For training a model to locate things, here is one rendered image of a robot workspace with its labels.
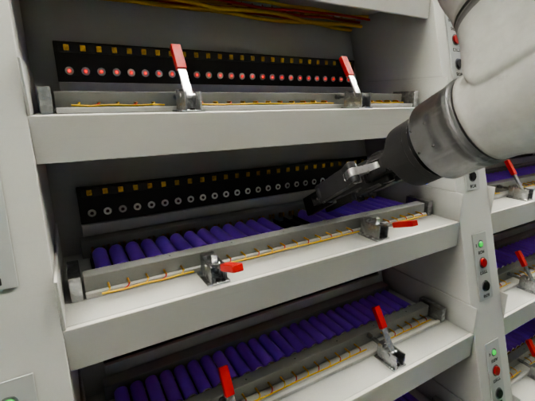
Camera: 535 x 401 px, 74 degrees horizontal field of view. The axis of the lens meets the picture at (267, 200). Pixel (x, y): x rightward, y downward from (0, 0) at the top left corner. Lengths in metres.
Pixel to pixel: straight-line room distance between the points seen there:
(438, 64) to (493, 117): 0.39
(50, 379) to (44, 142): 0.22
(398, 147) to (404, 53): 0.38
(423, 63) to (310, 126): 0.31
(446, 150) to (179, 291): 0.31
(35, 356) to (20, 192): 0.15
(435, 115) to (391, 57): 0.42
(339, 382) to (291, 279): 0.19
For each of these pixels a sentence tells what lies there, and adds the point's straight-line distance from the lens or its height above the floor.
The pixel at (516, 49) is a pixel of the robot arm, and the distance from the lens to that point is 0.34.
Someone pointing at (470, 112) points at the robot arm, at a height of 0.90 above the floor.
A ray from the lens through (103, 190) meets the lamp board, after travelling 0.55.
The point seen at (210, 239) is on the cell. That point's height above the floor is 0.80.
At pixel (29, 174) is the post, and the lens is 0.39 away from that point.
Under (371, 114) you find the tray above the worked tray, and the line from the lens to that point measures 0.57.
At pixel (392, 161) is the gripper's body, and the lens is 0.42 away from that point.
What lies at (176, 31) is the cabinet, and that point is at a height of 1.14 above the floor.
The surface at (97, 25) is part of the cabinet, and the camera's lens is 0.65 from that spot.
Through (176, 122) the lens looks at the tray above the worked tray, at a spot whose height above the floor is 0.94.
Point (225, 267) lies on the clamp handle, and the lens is 0.38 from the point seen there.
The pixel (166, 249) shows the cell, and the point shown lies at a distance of 0.49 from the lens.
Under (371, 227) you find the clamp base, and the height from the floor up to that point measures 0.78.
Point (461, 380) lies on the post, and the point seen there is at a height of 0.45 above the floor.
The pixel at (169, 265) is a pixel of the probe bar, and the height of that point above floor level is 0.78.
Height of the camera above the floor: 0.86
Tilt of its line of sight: 2 degrees down
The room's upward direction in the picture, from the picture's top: 8 degrees counter-clockwise
